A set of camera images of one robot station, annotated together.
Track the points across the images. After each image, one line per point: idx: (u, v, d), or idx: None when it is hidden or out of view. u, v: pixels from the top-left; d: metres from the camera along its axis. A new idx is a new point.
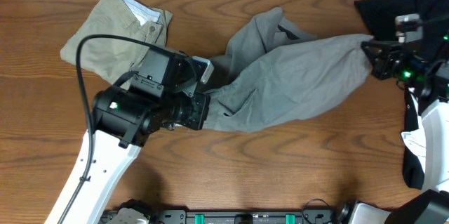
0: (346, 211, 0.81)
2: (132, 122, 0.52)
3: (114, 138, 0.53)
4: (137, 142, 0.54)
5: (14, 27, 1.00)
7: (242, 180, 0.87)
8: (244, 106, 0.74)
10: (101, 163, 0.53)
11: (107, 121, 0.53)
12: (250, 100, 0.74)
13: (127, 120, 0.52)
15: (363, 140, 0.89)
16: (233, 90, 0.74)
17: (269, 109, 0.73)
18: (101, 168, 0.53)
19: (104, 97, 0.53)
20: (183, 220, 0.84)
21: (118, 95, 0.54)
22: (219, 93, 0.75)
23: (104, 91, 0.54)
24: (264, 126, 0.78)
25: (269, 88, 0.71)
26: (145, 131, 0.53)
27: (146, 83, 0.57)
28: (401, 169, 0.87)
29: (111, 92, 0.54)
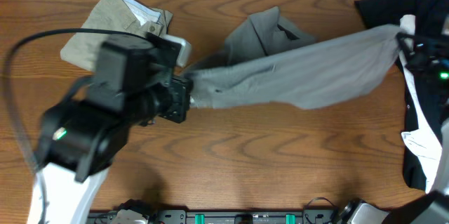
0: (349, 208, 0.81)
2: (85, 148, 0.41)
3: (67, 173, 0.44)
4: (96, 168, 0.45)
5: (13, 27, 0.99)
7: (242, 180, 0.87)
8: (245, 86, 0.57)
10: (55, 203, 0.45)
11: (56, 153, 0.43)
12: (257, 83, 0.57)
13: (80, 145, 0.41)
15: (363, 140, 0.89)
16: (233, 77, 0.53)
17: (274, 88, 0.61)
18: (60, 208, 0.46)
19: (48, 123, 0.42)
20: (183, 220, 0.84)
21: (66, 113, 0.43)
22: (209, 74, 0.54)
23: (48, 112, 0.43)
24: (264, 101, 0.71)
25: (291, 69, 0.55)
26: (102, 155, 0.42)
27: (101, 93, 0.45)
28: (402, 169, 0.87)
29: (56, 114, 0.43)
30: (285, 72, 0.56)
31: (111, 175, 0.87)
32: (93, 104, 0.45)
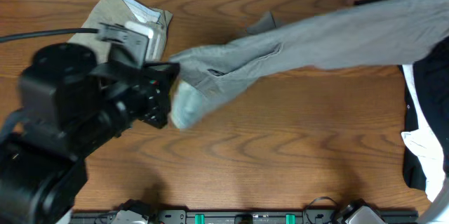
0: (351, 207, 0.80)
2: (27, 206, 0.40)
3: None
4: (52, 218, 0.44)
5: (12, 26, 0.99)
7: (242, 180, 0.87)
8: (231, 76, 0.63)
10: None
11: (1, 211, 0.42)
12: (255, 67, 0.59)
13: (22, 202, 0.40)
15: (363, 140, 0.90)
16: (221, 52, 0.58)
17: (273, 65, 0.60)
18: None
19: None
20: (183, 220, 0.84)
21: (8, 159, 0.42)
22: (200, 51, 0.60)
23: None
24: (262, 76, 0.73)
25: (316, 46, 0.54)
26: (50, 210, 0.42)
27: (42, 134, 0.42)
28: (402, 169, 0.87)
29: None
30: (303, 45, 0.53)
31: (111, 175, 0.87)
32: (40, 146, 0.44)
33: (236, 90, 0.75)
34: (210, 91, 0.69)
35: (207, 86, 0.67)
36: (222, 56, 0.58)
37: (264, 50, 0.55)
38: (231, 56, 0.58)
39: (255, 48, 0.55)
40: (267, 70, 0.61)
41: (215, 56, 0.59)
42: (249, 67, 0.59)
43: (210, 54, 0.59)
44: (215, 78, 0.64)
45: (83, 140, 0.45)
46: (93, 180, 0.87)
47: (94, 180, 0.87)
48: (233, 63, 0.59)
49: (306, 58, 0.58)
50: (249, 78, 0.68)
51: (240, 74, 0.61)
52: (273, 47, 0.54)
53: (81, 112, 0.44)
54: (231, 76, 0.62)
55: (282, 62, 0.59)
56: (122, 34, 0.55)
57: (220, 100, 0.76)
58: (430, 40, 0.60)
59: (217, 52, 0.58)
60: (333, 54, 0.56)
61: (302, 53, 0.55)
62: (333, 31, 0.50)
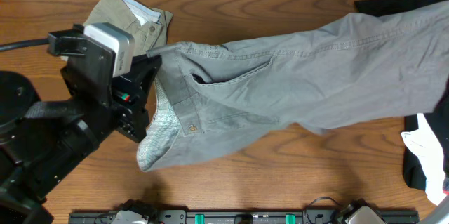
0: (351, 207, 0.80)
2: None
3: None
4: None
5: (12, 26, 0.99)
7: (242, 180, 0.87)
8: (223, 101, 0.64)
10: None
11: None
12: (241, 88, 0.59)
13: None
15: (363, 140, 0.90)
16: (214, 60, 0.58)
17: (261, 98, 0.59)
18: None
19: None
20: (183, 220, 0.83)
21: None
22: (193, 57, 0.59)
23: None
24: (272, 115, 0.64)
25: (295, 62, 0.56)
26: None
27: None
28: (402, 169, 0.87)
29: None
30: (292, 56, 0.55)
31: (111, 175, 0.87)
32: None
33: (219, 137, 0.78)
34: (190, 126, 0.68)
35: (188, 121, 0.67)
36: (209, 60, 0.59)
37: (257, 60, 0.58)
38: (227, 63, 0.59)
39: (251, 52, 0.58)
40: (259, 95, 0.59)
41: (205, 63, 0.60)
42: (238, 81, 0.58)
43: (198, 54, 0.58)
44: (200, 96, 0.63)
45: (39, 177, 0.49)
46: (94, 179, 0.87)
47: (94, 180, 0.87)
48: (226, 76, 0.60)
49: (296, 84, 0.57)
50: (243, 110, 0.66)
51: (224, 88, 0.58)
52: (266, 56, 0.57)
53: (30, 155, 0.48)
54: (215, 88, 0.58)
55: (273, 81, 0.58)
56: (82, 46, 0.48)
57: (199, 144, 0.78)
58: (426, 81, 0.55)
59: (213, 59, 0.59)
60: (317, 67, 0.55)
61: (292, 68, 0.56)
62: (314, 45, 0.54)
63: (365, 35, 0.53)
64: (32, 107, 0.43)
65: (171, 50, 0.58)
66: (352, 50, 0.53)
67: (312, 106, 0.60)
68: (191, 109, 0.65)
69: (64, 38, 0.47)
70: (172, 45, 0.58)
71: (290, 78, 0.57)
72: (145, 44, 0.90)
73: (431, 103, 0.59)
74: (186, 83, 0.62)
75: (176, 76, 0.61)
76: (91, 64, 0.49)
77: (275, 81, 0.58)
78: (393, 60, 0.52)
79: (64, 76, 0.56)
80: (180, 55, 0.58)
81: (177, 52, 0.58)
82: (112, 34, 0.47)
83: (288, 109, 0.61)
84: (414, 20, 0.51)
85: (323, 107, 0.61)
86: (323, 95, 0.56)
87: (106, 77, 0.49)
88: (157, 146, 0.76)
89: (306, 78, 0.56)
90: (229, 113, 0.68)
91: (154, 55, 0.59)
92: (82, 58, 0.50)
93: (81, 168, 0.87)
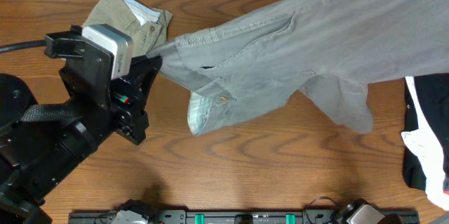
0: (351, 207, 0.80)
2: None
3: None
4: None
5: (12, 26, 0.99)
7: (242, 180, 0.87)
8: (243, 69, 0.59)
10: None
11: None
12: (257, 51, 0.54)
13: None
15: (363, 140, 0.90)
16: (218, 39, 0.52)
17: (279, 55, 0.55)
18: None
19: None
20: (183, 220, 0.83)
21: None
22: (193, 46, 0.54)
23: None
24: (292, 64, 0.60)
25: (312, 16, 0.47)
26: None
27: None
28: (402, 169, 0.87)
29: None
30: (318, 9, 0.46)
31: (111, 174, 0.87)
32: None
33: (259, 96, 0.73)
34: (222, 98, 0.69)
35: (217, 95, 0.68)
36: (215, 42, 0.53)
37: (272, 23, 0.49)
38: (239, 35, 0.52)
39: (258, 19, 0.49)
40: (277, 54, 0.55)
41: (212, 46, 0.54)
42: (251, 47, 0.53)
43: (202, 42, 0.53)
44: (217, 72, 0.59)
45: (36, 180, 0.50)
46: (94, 179, 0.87)
47: (94, 180, 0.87)
48: (238, 44, 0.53)
49: (319, 36, 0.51)
50: (271, 69, 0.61)
51: (240, 58, 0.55)
52: (285, 16, 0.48)
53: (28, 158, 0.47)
54: (234, 61, 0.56)
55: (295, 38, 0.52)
56: (80, 48, 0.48)
57: (240, 104, 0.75)
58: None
59: (224, 33, 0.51)
60: (344, 22, 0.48)
61: (314, 25, 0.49)
62: (337, 2, 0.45)
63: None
64: (29, 109, 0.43)
65: (172, 48, 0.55)
66: (391, 6, 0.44)
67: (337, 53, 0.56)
68: (217, 88, 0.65)
69: (62, 40, 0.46)
70: (170, 43, 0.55)
71: (306, 34, 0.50)
72: (145, 43, 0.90)
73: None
74: (196, 75, 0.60)
75: (185, 71, 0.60)
76: (89, 66, 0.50)
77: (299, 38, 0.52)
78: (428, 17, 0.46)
79: (62, 77, 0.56)
80: (181, 50, 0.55)
81: (178, 48, 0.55)
82: (111, 36, 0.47)
83: (318, 59, 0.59)
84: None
85: (356, 57, 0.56)
86: (349, 46, 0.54)
87: (104, 78, 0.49)
88: (204, 110, 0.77)
89: (333, 35, 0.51)
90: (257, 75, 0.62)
91: (155, 57, 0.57)
92: (81, 60, 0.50)
93: (81, 167, 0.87)
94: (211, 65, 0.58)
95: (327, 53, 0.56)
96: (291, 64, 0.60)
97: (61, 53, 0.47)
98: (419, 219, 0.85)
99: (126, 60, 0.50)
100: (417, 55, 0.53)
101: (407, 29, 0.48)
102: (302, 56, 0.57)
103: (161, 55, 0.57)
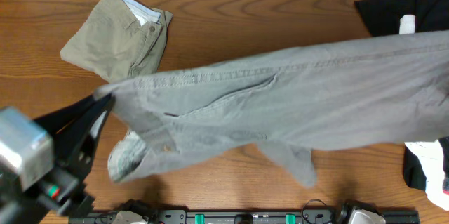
0: (345, 213, 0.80)
2: None
3: None
4: None
5: (14, 27, 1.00)
7: (242, 180, 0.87)
8: (194, 133, 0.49)
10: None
11: None
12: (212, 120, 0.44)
13: None
15: None
16: (186, 95, 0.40)
17: (240, 118, 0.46)
18: None
19: None
20: (183, 220, 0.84)
21: None
22: (161, 89, 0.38)
23: None
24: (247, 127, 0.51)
25: (285, 79, 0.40)
26: None
27: None
28: (402, 168, 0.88)
29: None
30: (304, 71, 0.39)
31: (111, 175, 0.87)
32: None
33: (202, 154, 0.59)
34: (164, 147, 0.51)
35: (160, 144, 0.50)
36: (189, 88, 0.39)
37: (255, 78, 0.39)
38: (212, 86, 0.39)
39: (244, 67, 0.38)
40: (240, 117, 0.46)
41: (180, 97, 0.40)
42: (224, 103, 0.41)
43: (172, 88, 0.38)
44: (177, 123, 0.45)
45: None
46: (93, 180, 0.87)
47: (94, 180, 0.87)
48: (208, 96, 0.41)
49: (287, 98, 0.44)
50: (233, 129, 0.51)
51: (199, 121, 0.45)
52: (267, 74, 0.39)
53: None
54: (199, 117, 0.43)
55: (269, 97, 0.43)
56: None
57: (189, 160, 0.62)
58: (404, 112, 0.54)
59: (196, 83, 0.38)
60: (325, 83, 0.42)
61: (296, 86, 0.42)
62: (321, 67, 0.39)
63: (386, 64, 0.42)
64: None
65: (130, 86, 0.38)
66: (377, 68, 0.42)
67: (295, 121, 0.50)
68: (164, 135, 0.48)
69: None
70: (127, 80, 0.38)
71: (273, 97, 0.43)
72: (146, 44, 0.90)
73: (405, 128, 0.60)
74: (158, 120, 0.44)
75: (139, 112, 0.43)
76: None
77: (266, 102, 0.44)
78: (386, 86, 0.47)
79: None
80: (144, 95, 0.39)
81: (141, 93, 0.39)
82: (15, 143, 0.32)
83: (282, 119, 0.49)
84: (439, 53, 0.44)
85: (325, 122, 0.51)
86: (323, 108, 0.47)
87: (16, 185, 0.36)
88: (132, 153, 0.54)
89: (313, 95, 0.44)
90: (212, 134, 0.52)
91: (105, 96, 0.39)
92: None
93: None
94: (174, 114, 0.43)
95: (285, 122, 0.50)
96: (243, 129, 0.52)
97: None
98: (419, 218, 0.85)
99: (38, 163, 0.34)
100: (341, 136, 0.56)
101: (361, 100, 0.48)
102: (260, 119, 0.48)
103: (114, 93, 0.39)
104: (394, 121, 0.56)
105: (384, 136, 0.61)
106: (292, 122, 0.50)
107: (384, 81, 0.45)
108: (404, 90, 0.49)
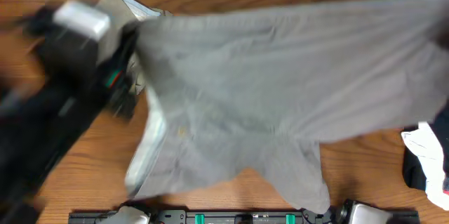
0: (345, 213, 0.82)
2: None
3: None
4: None
5: None
7: (242, 181, 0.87)
8: (203, 97, 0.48)
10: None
11: None
12: (216, 74, 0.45)
13: None
15: (365, 140, 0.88)
16: (193, 38, 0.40)
17: (245, 76, 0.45)
18: None
19: None
20: (183, 220, 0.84)
21: None
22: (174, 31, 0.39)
23: None
24: (259, 95, 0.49)
25: (285, 31, 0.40)
26: None
27: None
28: (401, 169, 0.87)
29: None
30: (302, 22, 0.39)
31: (111, 175, 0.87)
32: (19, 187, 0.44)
33: (212, 139, 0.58)
34: (179, 129, 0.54)
35: (176, 120, 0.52)
36: (198, 35, 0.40)
37: (256, 29, 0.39)
38: (219, 34, 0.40)
39: (247, 17, 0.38)
40: (240, 75, 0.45)
41: (189, 41, 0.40)
42: (228, 50, 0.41)
43: (182, 38, 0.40)
44: (186, 72, 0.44)
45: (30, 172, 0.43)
46: (93, 180, 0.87)
47: (94, 180, 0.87)
48: (216, 41, 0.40)
49: (292, 53, 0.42)
50: (240, 102, 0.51)
51: (205, 71, 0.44)
52: (269, 25, 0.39)
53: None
54: (202, 61, 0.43)
55: (269, 55, 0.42)
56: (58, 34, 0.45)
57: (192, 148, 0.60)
58: (412, 88, 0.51)
59: (197, 31, 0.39)
60: (325, 50, 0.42)
61: (292, 39, 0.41)
62: (315, 22, 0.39)
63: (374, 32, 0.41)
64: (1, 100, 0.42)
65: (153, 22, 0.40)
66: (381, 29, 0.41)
67: (296, 95, 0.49)
68: (179, 104, 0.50)
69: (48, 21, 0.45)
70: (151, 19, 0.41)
71: (276, 61, 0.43)
72: None
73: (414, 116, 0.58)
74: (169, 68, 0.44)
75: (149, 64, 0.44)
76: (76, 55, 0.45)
77: (273, 57, 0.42)
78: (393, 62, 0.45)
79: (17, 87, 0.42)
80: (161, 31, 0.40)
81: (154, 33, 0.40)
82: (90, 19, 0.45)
83: (286, 86, 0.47)
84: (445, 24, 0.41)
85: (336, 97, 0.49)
86: (327, 78, 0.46)
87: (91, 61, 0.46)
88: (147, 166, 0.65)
89: (321, 55, 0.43)
90: (222, 112, 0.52)
91: (130, 29, 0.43)
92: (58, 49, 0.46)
93: (80, 168, 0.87)
94: (185, 55, 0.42)
95: (287, 96, 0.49)
96: (255, 100, 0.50)
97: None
98: (418, 218, 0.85)
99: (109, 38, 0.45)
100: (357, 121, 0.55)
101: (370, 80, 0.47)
102: (266, 83, 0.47)
103: (140, 25, 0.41)
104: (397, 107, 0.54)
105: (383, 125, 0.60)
106: (299, 91, 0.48)
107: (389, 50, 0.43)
108: (410, 71, 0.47)
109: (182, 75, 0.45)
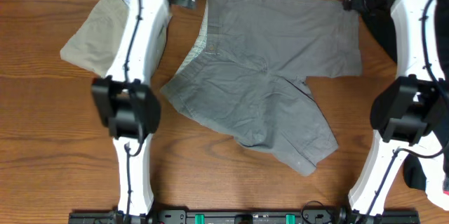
0: (344, 213, 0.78)
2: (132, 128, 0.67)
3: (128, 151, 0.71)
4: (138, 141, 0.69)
5: (12, 27, 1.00)
7: (242, 180, 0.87)
8: (227, 36, 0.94)
10: (147, 17, 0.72)
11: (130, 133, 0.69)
12: (240, 16, 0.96)
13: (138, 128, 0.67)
15: (363, 140, 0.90)
16: (231, 5, 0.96)
17: (250, 27, 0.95)
18: (137, 192, 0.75)
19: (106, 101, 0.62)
20: (183, 220, 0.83)
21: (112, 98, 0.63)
22: None
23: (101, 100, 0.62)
24: (259, 41, 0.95)
25: (269, 1, 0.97)
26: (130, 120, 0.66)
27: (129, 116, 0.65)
28: (401, 170, 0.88)
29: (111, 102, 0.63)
30: (272, 0, 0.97)
31: (111, 174, 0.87)
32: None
33: (224, 73, 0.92)
34: (209, 45, 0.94)
35: (211, 39, 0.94)
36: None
37: (254, 0, 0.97)
38: None
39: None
40: (250, 22, 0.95)
41: (229, 5, 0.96)
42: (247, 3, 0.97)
43: None
44: (224, 19, 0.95)
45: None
46: (93, 180, 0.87)
47: (95, 179, 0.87)
48: None
49: (267, 17, 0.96)
50: (247, 45, 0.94)
51: (231, 20, 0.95)
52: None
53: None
54: (234, 8, 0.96)
55: (262, 12, 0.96)
56: None
57: (217, 72, 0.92)
58: (334, 53, 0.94)
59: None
60: (286, 12, 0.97)
61: (271, 6, 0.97)
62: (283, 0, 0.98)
63: (303, 8, 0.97)
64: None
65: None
66: (305, 3, 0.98)
67: (276, 41, 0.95)
68: (215, 29, 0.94)
69: None
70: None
71: (265, 12, 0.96)
72: None
73: (356, 60, 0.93)
74: (218, 12, 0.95)
75: (214, 15, 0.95)
76: None
77: (263, 9, 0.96)
78: (316, 34, 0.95)
79: None
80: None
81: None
82: None
83: (269, 37, 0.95)
84: (340, 11, 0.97)
85: (294, 48, 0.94)
86: (285, 34, 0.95)
87: None
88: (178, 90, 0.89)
89: (280, 22, 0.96)
90: (237, 48, 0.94)
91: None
92: None
93: (81, 167, 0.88)
94: (225, 6, 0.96)
95: (273, 44, 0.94)
96: (257, 45, 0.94)
97: None
98: (419, 219, 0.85)
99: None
100: (306, 67, 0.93)
101: (305, 37, 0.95)
102: (264, 31, 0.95)
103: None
104: (333, 60, 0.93)
105: (333, 74, 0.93)
106: (278, 39, 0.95)
107: (312, 22, 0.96)
108: (329, 34, 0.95)
109: (220, 16, 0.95)
